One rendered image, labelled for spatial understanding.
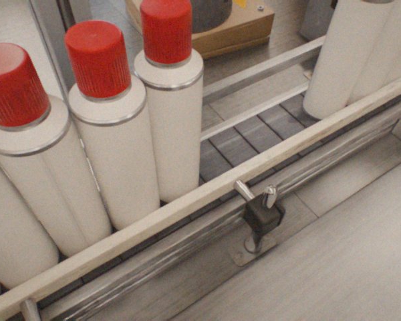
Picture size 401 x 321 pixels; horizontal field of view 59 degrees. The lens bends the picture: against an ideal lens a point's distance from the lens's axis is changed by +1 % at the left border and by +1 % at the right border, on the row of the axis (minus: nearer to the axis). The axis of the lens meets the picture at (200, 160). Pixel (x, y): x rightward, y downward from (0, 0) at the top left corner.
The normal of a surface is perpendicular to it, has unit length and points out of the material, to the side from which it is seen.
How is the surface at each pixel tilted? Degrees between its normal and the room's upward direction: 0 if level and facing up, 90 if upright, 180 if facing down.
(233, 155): 0
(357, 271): 0
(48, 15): 90
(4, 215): 90
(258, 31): 90
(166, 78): 45
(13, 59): 2
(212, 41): 90
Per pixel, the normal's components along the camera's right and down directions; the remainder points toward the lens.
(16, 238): 0.87, 0.41
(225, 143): 0.03, -0.62
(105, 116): 0.11, 0.12
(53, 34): 0.56, 0.66
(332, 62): -0.66, 0.58
